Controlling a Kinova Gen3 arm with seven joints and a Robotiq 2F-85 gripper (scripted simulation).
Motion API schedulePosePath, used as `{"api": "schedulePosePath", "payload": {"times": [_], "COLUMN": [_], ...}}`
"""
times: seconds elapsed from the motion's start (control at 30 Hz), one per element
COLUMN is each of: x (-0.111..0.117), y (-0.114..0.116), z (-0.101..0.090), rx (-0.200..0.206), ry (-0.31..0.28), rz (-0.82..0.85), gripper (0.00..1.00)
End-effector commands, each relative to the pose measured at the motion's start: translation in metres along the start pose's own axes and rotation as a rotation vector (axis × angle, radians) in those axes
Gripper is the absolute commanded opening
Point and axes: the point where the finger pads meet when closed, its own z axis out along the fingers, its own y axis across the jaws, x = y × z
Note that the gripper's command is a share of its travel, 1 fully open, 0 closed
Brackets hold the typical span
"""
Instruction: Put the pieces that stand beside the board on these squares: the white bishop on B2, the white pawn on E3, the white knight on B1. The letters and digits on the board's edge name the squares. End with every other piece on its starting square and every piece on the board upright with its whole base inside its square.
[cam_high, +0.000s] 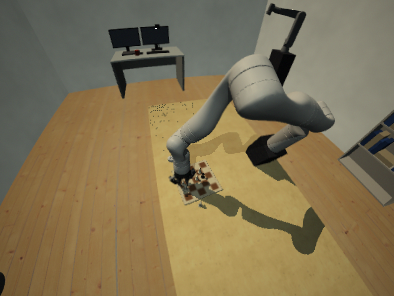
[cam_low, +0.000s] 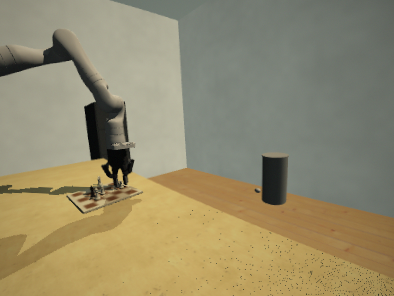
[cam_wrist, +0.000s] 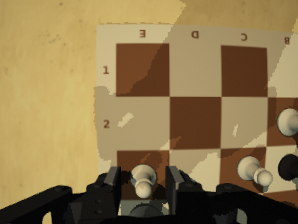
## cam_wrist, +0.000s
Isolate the brown and cream chessboard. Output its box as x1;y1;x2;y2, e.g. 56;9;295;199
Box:
96;24;298;216

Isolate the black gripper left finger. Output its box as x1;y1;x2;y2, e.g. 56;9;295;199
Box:
0;166;122;224

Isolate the white chess piece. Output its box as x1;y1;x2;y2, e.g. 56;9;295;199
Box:
129;204;161;217
277;108;298;136

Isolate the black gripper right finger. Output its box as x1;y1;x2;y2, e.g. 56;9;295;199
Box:
165;166;298;224

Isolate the black chess piece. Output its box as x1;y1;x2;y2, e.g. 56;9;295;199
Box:
278;154;298;181

